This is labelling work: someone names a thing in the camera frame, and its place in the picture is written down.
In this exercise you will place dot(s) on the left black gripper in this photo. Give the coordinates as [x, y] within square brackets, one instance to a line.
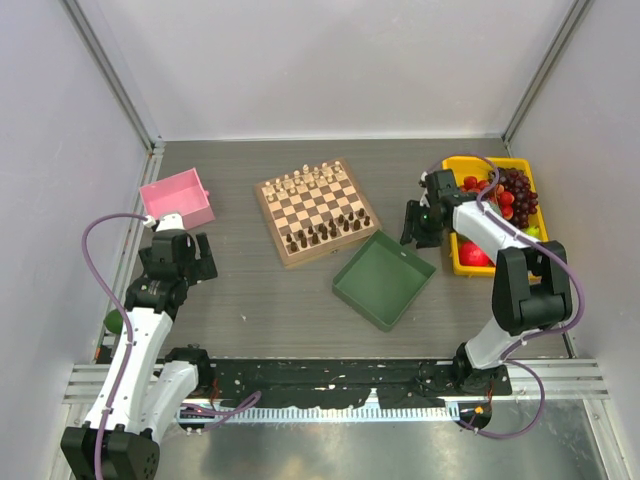
[202, 269]

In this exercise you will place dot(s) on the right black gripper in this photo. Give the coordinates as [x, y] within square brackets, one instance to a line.
[411, 221]

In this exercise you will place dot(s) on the green plastic tray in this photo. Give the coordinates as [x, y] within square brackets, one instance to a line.
[381, 280]

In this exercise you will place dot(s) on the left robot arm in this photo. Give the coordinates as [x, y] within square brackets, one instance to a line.
[122, 433]

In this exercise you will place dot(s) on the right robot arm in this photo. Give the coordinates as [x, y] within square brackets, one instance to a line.
[531, 289]

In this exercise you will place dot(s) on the light chess pieces row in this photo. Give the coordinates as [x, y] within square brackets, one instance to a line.
[328, 181]

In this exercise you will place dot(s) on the red cherries cluster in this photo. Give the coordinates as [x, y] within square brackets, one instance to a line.
[475, 185]

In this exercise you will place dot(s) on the red pink apple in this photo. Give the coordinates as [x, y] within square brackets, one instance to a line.
[471, 255]

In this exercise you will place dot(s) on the pink plastic box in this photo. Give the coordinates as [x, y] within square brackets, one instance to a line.
[181, 193]

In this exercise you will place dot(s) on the yellow fruit bin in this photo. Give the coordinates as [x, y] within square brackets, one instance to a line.
[465, 165]

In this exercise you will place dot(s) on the wooden chessboard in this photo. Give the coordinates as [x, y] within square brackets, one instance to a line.
[288, 217]

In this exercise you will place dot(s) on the green ball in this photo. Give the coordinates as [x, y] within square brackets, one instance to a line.
[113, 322]

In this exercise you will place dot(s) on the purple grape bunch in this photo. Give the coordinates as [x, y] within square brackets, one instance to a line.
[514, 195]

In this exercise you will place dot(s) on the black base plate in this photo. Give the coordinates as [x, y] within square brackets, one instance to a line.
[339, 384]

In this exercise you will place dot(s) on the aluminium frame rail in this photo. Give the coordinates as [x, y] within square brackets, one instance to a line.
[533, 382]

